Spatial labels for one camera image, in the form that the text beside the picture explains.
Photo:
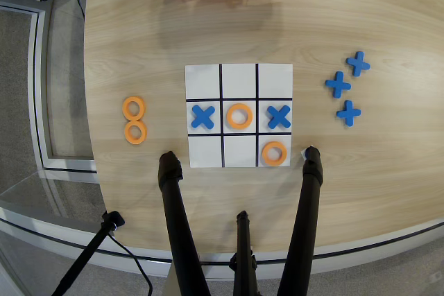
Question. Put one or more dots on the white tic-tac-toe paper board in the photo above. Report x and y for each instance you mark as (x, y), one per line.
(239, 81)

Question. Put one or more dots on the blue foam cross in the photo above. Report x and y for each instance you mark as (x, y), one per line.
(358, 63)
(203, 116)
(279, 116)
(338, 84)
(348, 113)

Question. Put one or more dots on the small white paper tag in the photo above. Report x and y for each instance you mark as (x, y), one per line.
(302, 153)

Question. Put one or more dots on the short black tripod leg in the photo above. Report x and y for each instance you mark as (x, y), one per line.
(244, 240)

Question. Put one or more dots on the thin black stand pole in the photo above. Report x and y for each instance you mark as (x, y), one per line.
(86, 254)

